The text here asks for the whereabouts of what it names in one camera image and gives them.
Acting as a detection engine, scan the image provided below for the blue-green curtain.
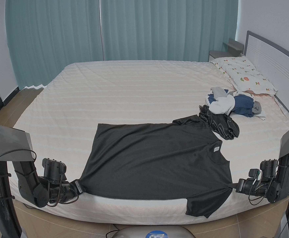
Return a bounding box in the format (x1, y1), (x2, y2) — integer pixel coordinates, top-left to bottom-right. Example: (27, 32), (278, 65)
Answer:
(100, 0), (239, 61)
(5, 0), (105, 90)

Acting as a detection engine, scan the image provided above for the blue knitted garment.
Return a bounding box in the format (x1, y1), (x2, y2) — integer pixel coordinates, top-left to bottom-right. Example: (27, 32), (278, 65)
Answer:
(232, 95), (256, 118)

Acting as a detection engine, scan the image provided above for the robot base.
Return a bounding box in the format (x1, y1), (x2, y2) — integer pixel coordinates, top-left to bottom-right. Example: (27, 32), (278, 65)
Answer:
(112, 228), (195, 238)

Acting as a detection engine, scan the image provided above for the bed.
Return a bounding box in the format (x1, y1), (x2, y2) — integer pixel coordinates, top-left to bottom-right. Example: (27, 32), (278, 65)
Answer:
(0, 30), (289, 226)

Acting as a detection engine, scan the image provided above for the black T-shirt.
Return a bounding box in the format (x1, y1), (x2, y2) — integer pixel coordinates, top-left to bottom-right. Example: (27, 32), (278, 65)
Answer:
(80, 116), (235, 218)

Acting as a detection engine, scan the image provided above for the black satin garment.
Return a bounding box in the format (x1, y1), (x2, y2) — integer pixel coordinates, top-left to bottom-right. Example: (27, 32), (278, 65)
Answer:
(198, 105), (240, 141)

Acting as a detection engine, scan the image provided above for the white garment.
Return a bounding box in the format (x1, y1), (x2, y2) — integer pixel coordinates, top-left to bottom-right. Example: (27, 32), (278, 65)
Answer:
(205, 93), (235, 115)

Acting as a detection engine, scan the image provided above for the pale grey garment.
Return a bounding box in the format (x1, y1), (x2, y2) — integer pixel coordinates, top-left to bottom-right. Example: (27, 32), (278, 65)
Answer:
(211, 86), (229, 99)

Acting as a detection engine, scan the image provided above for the grey bedside table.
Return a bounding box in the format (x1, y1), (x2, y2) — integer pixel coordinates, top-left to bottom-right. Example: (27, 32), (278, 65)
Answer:
(209, 39), (244, 62)

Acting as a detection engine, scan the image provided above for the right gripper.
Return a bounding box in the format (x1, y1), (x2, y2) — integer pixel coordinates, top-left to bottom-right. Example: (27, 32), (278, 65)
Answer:
(236, 178), (253, 195)

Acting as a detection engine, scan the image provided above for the white printed pillow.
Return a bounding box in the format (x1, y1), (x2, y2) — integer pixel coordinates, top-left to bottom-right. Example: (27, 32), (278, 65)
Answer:
(210, 56), (278, 95)

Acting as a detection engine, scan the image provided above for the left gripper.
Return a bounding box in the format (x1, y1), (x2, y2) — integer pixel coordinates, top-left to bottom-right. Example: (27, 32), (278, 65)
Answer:
(63, 179), (86, 203)

